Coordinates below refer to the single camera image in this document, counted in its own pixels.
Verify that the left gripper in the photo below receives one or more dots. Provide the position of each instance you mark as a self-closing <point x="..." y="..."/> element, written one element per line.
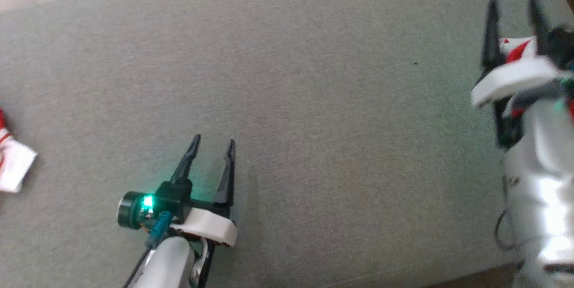
<point x="210" y="227"/>

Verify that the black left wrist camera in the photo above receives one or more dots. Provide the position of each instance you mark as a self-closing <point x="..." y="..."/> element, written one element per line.
<point x="134" y="209"/>

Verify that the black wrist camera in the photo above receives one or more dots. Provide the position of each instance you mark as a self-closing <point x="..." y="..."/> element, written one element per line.
<point x="134" y="209"/>
<point x="563" y="45"/>

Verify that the red garment with white trim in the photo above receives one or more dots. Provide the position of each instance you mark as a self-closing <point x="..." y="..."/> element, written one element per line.
<point x="520" y="50"/>

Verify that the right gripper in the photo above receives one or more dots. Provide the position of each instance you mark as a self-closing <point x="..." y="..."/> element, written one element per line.
<point x="515" y="75"/>

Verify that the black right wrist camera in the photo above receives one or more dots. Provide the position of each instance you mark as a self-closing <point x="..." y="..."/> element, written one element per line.
<point x="563" y="45"/>

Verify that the red Bulls basketball jersey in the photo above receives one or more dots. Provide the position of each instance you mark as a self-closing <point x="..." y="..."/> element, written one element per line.
<point x="15" y="167"/>

